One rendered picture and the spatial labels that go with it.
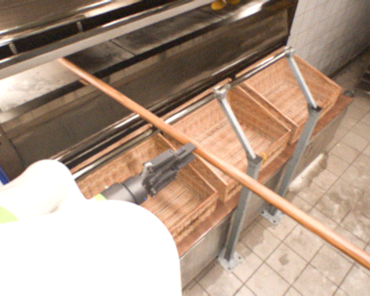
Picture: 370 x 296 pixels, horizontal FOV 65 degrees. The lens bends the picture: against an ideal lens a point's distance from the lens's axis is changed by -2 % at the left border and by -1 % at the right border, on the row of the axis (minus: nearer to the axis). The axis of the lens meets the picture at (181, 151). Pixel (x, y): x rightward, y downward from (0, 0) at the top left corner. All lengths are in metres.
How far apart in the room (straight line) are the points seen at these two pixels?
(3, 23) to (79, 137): 0.52
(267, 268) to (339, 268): 0.45
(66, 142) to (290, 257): 1.53
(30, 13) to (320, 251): 2.01
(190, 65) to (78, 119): 0.64
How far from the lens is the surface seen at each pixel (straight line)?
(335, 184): 2.57
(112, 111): 1.33
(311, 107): 1.54
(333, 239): 0.77
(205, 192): 1.41
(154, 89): 1.43
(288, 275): 2.04
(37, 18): 1.03
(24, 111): 1.16
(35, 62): 0.92
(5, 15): 1.01
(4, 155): 1.22
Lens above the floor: 1.82
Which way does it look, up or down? 47 degrees down
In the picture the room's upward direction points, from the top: straight up
